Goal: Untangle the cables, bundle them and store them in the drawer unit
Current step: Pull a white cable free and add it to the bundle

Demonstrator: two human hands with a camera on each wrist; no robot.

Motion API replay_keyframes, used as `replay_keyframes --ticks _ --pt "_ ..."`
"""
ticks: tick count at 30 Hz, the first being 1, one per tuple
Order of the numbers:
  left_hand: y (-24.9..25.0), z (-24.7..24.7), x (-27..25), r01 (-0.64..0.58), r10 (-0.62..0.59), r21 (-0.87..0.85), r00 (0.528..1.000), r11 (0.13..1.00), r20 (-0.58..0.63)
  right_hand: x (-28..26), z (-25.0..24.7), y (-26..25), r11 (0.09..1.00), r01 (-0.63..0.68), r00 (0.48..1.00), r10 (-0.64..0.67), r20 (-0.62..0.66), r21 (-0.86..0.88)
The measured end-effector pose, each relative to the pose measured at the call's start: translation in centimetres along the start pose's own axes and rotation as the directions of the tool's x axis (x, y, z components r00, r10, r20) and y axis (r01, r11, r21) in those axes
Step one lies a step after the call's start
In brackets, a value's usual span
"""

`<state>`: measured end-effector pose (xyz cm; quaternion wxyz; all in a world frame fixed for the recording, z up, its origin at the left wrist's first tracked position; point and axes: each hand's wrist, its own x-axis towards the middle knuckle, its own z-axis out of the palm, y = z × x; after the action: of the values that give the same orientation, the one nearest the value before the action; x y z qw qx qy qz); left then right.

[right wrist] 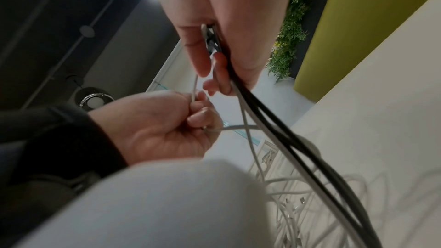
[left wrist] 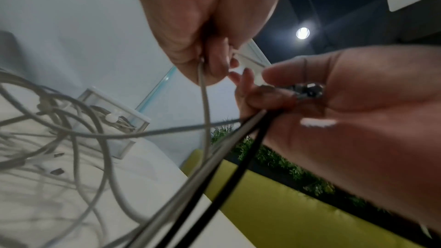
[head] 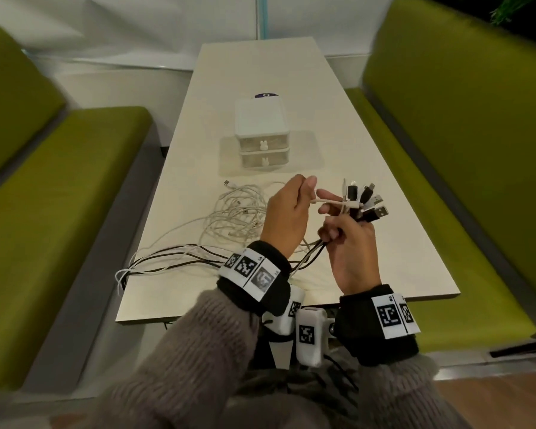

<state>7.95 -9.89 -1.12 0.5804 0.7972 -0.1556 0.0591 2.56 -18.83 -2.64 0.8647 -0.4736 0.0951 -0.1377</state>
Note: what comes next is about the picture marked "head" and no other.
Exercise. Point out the person's right hand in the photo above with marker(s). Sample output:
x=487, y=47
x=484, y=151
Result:
x=355, y=259

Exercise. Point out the person's left hand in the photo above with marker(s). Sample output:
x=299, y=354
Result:
x=286, y=218

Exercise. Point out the white drawer box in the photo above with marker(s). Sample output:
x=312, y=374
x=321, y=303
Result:
x=261, y=116

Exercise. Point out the person's right forearm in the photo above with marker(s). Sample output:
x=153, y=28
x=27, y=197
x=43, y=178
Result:
x=397, y=393

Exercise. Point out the person's left forearm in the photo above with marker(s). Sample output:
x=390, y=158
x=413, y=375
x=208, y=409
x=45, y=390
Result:
x=183, y=375

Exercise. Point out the person's camouflage trousers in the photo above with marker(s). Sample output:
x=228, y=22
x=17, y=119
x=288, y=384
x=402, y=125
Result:
x=295, y=397

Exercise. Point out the black right marker wristband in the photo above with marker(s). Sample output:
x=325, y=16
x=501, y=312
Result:
x=357, y=335

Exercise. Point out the black marker wristband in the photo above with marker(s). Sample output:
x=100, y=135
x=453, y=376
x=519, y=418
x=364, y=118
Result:
x=236, y=290
x=357, y=335

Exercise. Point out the black left marker wristband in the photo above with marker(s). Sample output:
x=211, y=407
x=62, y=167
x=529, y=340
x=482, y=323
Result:
x=236, y=290

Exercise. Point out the round purple sticker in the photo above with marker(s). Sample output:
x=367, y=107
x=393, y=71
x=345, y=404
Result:
x=265, y=94

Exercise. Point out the green bench sofa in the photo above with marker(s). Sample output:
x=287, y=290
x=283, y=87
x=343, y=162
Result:
x=62, y=218
x=464, y=151

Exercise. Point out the beige table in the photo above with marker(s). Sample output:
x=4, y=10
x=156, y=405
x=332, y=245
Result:
x=259, y=62

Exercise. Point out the light blue vertical strip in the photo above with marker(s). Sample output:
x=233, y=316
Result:
x=262, y=15

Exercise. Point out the green leafy plant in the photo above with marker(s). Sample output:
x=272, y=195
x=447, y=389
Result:
x=509, y=6

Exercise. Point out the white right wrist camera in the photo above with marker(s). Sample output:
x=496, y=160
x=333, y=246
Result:
x=308, y=355

